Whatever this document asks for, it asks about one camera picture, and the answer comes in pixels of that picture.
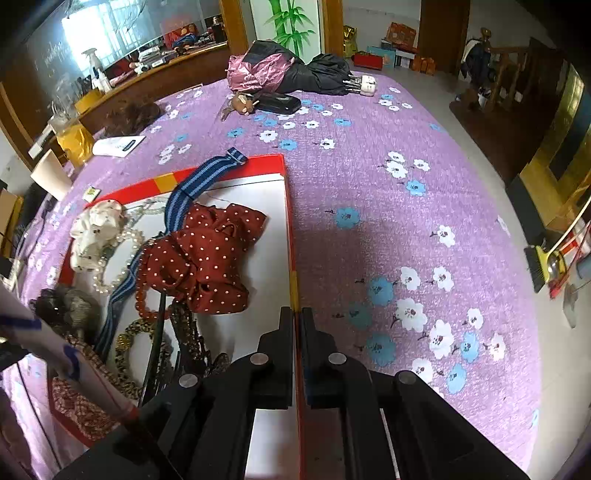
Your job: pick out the small yellow tag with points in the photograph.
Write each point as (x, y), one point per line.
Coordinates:
(91, 194)

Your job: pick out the small orange boxes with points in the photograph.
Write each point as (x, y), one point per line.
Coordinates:
(424, 64)

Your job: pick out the white dotted scrunchie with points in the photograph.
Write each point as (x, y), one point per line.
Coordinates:
(92, 230)

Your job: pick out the red shallow box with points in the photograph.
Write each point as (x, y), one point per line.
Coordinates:
(272, 221)

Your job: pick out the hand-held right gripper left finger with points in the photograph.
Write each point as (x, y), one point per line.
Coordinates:
(284, 369)

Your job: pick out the black folded umbrella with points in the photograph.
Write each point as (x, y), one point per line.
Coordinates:
(323, 74)

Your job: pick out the purple floral tablecloth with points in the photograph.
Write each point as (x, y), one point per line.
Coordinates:
(369, 184)

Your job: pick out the black glasses case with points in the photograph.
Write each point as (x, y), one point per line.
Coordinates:
(277, 104)

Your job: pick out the wooden staircase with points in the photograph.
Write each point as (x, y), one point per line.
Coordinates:
(512, 69)

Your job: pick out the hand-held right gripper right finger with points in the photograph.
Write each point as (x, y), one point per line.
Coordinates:
(314, 369)

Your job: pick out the pink folded umbrella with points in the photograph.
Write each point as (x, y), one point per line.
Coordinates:
(258, 69)

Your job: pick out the gold gift bag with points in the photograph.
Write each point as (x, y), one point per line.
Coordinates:
(350, 41)

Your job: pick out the black hair claw clip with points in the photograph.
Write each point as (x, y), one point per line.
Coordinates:
(161, 318)

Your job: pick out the yellow plastic bag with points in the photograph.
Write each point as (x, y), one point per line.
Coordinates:
(74, 138)

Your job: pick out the dark hanging jacket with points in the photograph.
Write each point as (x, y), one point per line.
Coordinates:
(478, 55)

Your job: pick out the wooden dresser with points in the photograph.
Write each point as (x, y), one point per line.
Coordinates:
(184, 74)

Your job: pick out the gold cabinet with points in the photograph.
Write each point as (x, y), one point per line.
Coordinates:
(554, 161)

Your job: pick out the white spray bottle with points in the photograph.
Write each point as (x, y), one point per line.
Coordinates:
(98, 74)

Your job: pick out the teal box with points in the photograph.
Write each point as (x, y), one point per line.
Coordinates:
(383, 55)

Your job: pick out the brown hair piece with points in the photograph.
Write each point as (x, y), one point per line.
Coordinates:
(136, 117)

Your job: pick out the beige paper cup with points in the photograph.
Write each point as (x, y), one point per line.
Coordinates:
(51, 175)

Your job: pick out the blue striped elastic band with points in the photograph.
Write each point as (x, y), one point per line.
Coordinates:
(194, 184)

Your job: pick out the grey sheer scrunchie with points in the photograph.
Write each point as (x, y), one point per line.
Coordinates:
(74, 309)

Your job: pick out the bamboo painted door panel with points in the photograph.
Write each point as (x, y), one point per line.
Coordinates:
(286, 27)

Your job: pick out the red polka dot scrunchie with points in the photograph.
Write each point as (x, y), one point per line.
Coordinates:
(203, 258)

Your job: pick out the white paper booklet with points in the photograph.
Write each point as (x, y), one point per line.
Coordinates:
(117, 146)

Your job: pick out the red patterned cloth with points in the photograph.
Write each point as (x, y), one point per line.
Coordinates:
(83, 406)

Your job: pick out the black speaker box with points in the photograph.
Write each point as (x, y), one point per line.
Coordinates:
(526, 207)

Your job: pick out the red gift box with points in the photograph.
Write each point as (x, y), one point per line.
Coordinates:
(368, 61)

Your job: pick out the person's left forearm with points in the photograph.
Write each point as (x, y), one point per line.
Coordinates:
(55, 350)

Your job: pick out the yellow broom and dustpan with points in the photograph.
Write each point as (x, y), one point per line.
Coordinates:
(547, 265)

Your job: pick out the leopard print headband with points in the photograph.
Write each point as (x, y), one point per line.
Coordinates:
(123, 341)

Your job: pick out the wall mirror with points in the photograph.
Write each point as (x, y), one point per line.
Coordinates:
(138, 27)

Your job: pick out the orange cardboard box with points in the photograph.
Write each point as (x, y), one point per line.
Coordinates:
(400, 34)

